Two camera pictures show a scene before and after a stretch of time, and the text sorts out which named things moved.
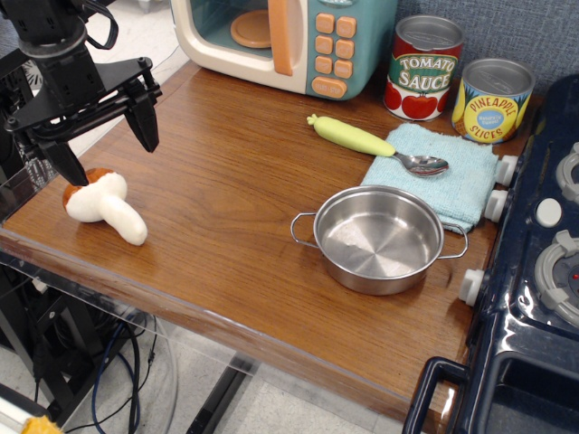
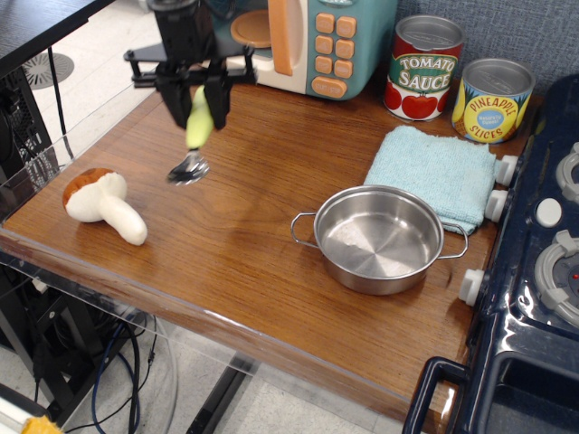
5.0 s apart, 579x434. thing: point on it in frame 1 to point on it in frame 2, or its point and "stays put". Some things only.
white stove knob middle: [495, 205] stays put
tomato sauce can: [422, 67] stays put
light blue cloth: [460, 194] stays put
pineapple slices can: [492, 99] stays put
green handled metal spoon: [421, 165] to [199, 130]
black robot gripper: [76, 92] to [190, 54]
